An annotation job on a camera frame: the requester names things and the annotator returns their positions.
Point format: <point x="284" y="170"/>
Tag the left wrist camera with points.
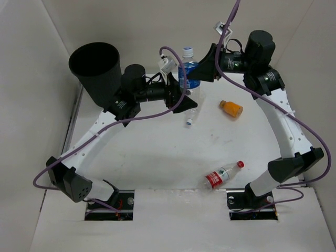
<point x="166" y="64"/>

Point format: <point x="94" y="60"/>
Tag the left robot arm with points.
<point x="67" y="173"/>

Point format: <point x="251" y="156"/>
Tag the blue label plastic bottle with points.
<point x="190" y="64"/>

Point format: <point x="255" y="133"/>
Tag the orange juice bottle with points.
<point x="230" y="108"/>

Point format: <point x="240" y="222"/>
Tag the red cap clear bottle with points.
<point x="222" y="175"/>

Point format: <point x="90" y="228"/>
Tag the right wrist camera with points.
<point x="219" y="27"/>

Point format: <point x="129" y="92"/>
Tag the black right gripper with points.
<point x="206" y="70"/>

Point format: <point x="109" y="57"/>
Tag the clear label-free plastic bottle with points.
<point x="191" y="113"/>

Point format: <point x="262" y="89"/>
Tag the black plastic bin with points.
<point x="97" y="67"/>

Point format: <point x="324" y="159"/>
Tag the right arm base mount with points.
<point x="241" y="208"/>

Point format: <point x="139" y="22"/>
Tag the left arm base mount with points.
<point x="119" y="208"/>

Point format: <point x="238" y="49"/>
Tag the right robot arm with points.
<point x="297" y="154"/>

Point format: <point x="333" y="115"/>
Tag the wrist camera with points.
<point x="166" y="64"/>
<point x="219" y="27"/>

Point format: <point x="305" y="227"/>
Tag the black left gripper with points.
<point x="171" y="95"/>

